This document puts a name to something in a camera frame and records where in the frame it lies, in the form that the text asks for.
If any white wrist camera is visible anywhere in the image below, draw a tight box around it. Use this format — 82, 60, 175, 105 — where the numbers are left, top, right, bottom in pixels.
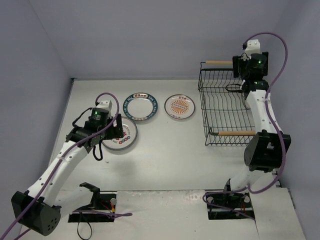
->
94, 100, 113, 118
242, 39, 261, 56

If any orange sunburst plate right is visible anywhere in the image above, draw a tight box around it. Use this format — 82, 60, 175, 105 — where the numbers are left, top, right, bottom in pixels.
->
164, 94, 196, 120

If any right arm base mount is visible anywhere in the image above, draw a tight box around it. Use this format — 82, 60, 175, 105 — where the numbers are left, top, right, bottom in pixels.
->
202, 185, 256, 221

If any black wire dish rack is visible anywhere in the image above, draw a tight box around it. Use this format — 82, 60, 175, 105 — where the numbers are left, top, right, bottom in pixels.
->
197, 61, 255, 146

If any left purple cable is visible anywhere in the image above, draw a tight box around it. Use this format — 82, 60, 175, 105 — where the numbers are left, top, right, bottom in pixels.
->
0, 92, 133, 240

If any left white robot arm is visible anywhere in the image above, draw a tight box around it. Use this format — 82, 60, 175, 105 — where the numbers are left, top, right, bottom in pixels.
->
11, 104, 124, 236

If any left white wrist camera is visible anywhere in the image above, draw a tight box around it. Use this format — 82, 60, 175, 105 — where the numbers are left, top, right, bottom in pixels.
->
94, 100, 113, 118

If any thin black cable loop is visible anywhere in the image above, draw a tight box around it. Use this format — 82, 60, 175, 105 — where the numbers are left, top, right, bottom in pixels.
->
76, 218, 93, 239

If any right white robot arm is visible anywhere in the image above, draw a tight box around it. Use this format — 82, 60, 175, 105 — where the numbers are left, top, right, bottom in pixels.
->
221, 52, 292, 206

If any teal rimmed white plate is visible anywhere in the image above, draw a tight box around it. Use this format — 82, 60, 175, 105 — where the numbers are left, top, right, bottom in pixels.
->
122, 92, 159, 122

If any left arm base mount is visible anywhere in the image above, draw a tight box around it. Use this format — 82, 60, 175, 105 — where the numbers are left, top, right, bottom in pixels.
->
68, 182, 117, 223

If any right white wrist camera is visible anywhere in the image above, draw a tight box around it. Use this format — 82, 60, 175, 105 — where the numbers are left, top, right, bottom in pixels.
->
242, 39, 261, 56

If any red character plate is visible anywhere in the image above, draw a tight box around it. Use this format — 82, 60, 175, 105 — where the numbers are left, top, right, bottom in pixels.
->
102, 117, 138, 151

